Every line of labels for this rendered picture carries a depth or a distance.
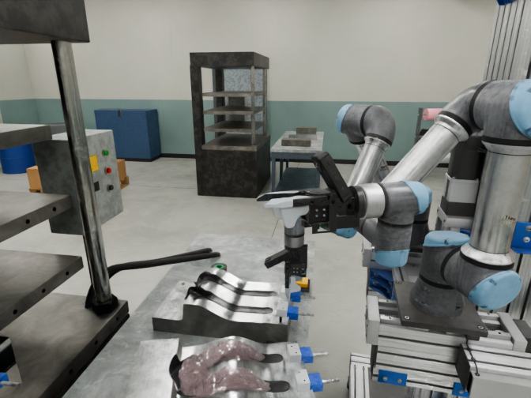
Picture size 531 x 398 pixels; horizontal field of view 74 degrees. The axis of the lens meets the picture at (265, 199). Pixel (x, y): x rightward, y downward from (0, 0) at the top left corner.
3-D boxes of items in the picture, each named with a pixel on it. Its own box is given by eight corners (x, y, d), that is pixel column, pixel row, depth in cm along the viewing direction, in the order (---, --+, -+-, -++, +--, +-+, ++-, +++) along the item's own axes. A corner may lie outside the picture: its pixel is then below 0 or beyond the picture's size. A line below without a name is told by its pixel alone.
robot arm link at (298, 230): (312, 205, 125) (293, 210, 120) (310, 234, 129) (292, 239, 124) (297, 200, 131) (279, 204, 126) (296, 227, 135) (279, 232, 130)
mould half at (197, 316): (293, 302, 148) (294, 274, 144) (287, 346, 124) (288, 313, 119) (180, 291, 156) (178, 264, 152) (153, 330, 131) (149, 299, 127)
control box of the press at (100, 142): (151, 381, 208) (118, 129, 162) (124, 428, 180) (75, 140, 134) (117, 377, 212) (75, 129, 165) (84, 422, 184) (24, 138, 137)
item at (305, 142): (321, 174, 678) (324, 125, 649) (318, 206, 500) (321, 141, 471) (285, 172, 689) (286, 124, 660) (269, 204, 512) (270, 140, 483)
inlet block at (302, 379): (336, 380, 106) (337, 366, 105) (341, 393, 102) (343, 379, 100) (293, 384, 105) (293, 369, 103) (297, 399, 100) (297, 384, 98)
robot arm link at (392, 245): (388, 246, 90) (393, 206, 87) (415, 268, 80) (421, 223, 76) (359, 249, 88) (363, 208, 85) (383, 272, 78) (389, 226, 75)
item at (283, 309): (314, 317, 129) (314, 304, 127) (313, 325, 124) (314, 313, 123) (278, 313, 131) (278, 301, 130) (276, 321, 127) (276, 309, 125)
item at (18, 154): (44, 167, 725) (35, 124, 697) (21, 174, 670) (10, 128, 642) (19, 167, 734) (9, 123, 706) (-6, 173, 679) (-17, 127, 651)
